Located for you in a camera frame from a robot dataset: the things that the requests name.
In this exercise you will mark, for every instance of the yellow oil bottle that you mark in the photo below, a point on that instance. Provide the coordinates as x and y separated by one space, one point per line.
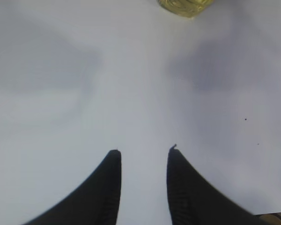
185 8

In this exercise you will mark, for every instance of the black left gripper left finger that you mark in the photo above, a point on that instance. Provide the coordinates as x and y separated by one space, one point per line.
95 202

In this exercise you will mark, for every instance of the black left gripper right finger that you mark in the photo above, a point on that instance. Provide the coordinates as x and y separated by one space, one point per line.
194 201

